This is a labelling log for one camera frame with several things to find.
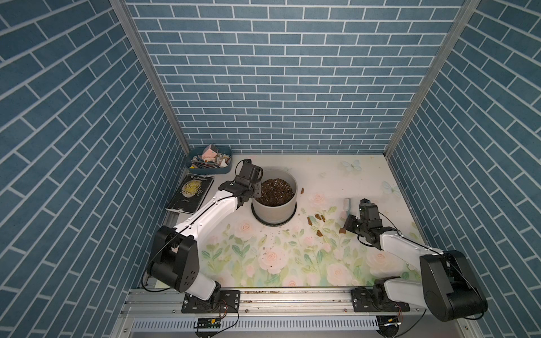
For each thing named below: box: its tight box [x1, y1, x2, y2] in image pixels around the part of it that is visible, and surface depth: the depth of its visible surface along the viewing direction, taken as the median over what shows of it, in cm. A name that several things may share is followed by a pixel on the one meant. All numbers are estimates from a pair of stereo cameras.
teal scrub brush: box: [340, 197, 351, 221], surface depth 98 cm
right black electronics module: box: [376, 315, 402, 338], surface depth 72 cm
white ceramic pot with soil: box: [251, 168, 298, 224], surface depth 93 cm
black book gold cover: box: [166, 173, 215, 215], surface depth 106 cm
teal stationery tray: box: [185, 146, 233, 175], surface depth 114 cm
